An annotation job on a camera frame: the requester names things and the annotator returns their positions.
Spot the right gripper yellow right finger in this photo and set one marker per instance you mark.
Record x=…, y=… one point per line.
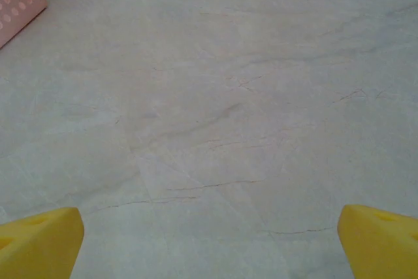
x=375, y=246

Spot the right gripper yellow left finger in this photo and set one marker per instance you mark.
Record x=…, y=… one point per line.
x=39, y=243

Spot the pink plastic basket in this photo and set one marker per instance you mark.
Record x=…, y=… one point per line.
x=16, y=4

